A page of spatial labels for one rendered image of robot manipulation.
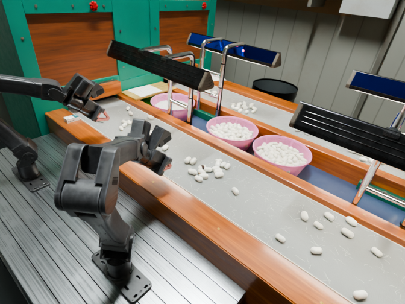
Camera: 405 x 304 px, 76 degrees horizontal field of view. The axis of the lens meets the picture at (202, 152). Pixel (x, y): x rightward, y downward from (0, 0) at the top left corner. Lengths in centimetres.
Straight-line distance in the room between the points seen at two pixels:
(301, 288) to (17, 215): 92
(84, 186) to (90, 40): 117
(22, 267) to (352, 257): 95
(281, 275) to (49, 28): 138
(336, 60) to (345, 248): 222
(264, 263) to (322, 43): 246
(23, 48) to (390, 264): 159
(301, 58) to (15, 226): 272
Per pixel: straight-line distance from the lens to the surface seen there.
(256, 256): 79
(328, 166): 135
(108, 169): 50
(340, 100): 297
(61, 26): 153
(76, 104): 109
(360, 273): 91
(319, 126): 80
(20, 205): 114
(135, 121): 80
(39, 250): 97
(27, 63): 148
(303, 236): 91
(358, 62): 288
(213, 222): 83
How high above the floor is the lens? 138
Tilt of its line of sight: 33 degrees down
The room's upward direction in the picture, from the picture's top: 5 degrees clockwise
